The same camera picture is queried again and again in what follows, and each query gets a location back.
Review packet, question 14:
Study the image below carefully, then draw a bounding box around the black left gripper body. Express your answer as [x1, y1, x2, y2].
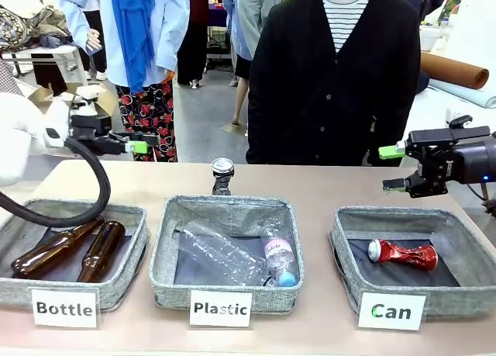
[69, 114, 131, 156]

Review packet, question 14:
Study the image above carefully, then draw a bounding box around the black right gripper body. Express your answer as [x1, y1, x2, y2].
[405, 126, 496, 199]

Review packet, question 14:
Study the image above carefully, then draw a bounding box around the crushed red soda can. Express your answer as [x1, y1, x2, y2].
[367, 238, 439, 271]

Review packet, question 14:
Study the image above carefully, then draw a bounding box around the brown glass beer bottle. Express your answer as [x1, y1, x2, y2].
[10, 216, 105, 279]
[76, 220, 127, 283]

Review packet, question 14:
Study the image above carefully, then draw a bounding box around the crushed clear plastic bottle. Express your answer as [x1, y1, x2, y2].
[178, 220, 270, 287]

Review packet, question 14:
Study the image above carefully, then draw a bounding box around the pink label plastic bottle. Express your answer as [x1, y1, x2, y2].
[261, 227, 301, 288]

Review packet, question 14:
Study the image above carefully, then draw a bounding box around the crushed silver black can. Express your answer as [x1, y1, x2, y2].
[211, 157, 236, 196]

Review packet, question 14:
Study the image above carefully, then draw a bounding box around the grey fabric basket labelled Plastic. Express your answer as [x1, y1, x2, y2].
[148, 194, 305, 315]

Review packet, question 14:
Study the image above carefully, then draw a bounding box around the grey fabric basket labelled Bottle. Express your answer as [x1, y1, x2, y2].
[0, 199, 150, 313]

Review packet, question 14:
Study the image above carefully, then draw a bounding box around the white Can label card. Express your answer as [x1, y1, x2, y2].
[357, 292, 427, 331]

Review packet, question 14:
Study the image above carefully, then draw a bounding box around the grey fabric basket labelled Can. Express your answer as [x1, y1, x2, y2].
[329, 205, 496, 320]

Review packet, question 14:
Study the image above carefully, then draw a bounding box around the open cardboard box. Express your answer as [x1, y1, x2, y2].
[26, 82, 118, 134]

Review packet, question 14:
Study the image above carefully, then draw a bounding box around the light blue rolled sheet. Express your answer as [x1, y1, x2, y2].
[428, 78, 496, 109]

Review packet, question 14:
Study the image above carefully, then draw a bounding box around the person in black trousers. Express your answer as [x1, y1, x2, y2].
[79, 6, 108, 81]

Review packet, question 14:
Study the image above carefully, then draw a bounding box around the brown rolled mat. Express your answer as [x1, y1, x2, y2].
[420, 51, 491, 90]

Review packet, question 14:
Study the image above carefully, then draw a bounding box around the white background table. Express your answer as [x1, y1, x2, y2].
[0, 43, 98, 101]

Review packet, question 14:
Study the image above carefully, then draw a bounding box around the person in dark clothes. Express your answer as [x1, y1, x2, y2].
[177, 0, 212, 89]

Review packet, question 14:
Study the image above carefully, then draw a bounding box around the person in black cardigan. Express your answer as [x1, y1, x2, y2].
[246, 0, 422, 167]

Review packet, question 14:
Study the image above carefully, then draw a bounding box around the white plastic tub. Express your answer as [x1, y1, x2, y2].
[419, 25, 443, 53]

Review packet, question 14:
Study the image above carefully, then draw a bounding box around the pile of patterned clothes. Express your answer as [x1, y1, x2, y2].
[0, 5, 73, 50]

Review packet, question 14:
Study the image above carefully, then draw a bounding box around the person in grey jacket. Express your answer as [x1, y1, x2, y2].
[231, 0, 284, 126]

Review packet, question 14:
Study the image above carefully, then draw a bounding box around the white Bottle label card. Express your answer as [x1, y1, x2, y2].
[30, 289, 98, 329]

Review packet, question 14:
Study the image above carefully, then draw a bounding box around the white Plastic label card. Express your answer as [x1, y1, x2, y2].
[188, 289, 253, 328]

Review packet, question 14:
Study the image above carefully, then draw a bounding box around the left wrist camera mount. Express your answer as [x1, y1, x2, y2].
[69, 95, 98, 117]

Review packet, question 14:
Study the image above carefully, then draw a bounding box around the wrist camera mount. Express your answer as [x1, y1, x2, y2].
[444, 107, 474, 131]
[69, 95, 98, 117]

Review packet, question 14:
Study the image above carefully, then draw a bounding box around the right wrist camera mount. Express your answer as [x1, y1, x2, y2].
[444, 107, 474, 131]

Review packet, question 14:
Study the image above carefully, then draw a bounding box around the black braided cable hose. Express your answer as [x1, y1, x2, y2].
[0, 137, 112, 228]

